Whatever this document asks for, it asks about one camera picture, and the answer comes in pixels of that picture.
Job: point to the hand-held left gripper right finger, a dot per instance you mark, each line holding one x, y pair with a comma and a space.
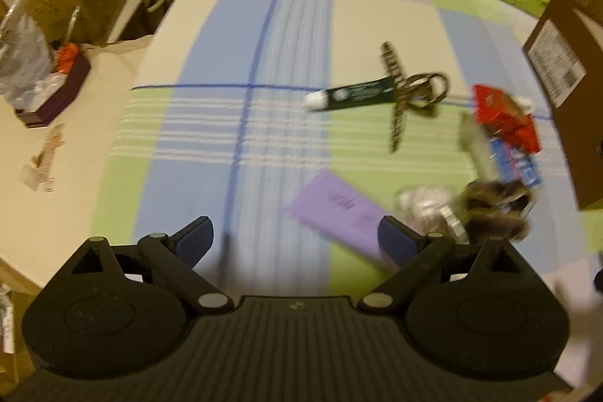
393, 242

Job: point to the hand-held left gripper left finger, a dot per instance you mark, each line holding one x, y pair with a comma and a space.
193, 238

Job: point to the brown velvet scrunchie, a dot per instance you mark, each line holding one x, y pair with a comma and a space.
494, 218

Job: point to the dark green tube white cap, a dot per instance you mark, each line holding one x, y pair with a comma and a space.
358, 96

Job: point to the brown cardboard box white label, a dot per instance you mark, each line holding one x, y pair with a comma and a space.
579, 100

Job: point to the crumpled clear plastic wrapper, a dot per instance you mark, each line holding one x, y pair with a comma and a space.
424, 204

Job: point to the purple card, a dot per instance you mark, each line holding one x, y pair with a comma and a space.
329, 204

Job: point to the white plastic bottle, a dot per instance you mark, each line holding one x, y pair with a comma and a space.
480, 147

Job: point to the blue and white packet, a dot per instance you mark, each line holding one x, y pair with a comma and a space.
520, 164

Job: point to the paper tag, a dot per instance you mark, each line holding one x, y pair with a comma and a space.
44, 159

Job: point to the red snack packet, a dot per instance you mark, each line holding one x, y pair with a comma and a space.
499, 110

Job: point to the dark red box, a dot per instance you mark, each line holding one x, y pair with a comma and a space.
56, 96

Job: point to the orange small item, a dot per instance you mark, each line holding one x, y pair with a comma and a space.
67, 56

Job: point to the clear plastic bag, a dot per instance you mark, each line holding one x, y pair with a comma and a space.
23, 58

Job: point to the white chair frame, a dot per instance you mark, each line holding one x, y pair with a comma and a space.
129, 9

